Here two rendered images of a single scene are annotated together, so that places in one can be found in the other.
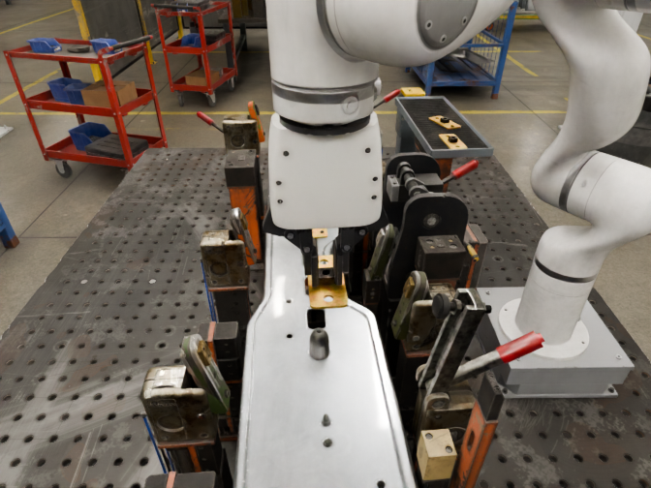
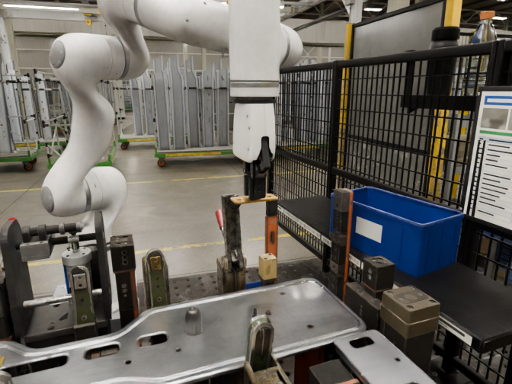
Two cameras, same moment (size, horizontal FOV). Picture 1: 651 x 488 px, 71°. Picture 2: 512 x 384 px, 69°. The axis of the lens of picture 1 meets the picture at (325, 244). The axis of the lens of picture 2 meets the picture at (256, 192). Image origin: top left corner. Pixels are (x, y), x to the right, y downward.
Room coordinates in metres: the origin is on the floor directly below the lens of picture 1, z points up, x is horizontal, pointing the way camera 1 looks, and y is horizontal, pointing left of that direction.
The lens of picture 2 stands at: (0.55, 0.64, 1.45)
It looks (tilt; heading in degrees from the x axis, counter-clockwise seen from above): 15 degrees down; 254
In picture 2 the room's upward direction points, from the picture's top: straight up
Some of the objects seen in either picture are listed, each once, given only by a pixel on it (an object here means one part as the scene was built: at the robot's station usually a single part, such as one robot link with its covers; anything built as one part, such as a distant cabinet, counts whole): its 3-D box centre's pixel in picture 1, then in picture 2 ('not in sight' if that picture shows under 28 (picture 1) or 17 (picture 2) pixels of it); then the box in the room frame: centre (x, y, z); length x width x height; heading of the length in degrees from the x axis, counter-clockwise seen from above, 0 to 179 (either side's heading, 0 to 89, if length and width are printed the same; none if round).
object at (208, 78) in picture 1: (200, 51); not in sight; (4.99, 1.30, 0.49); 0.81 x 0.46 x 0.97; 168
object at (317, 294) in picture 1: (325, 276); (254, 196); (0.37, 0.00, 1.26); 0.08 x 0.04 x 0.01; 5
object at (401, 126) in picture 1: (404, 166); not in sight; (1.35, -0.26, 0.92); 0.08 x 0.08 x 0.44; 5
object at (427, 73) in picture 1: (453, 41); not in sight; (5.55, -1.45, 0.47); 1.20 x 0.80 x 0.95; 2
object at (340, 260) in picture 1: (350, 250); (250, 176); (0.37, -0.02, 1.29); 0.03 x 0.03 x 0.07; 5
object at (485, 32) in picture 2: not in sight; (481, 55); (-0.27, -0.15, 1.53); 0.06 x 0.06 x 0.20
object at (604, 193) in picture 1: (601, 221); (97, 207); (0.71, -0.51, 1.11); 0.19 x 0.12 x 0.24; 37
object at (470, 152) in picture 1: (438, 122); not in sight; (1.09, -0.28, 1.16); 0.37 x 0.14 x 0.02; 5
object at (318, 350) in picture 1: (319, 344); (193, 322); (0.49, 0.01, 1.02); 0.03 x 0.03 x 0.07
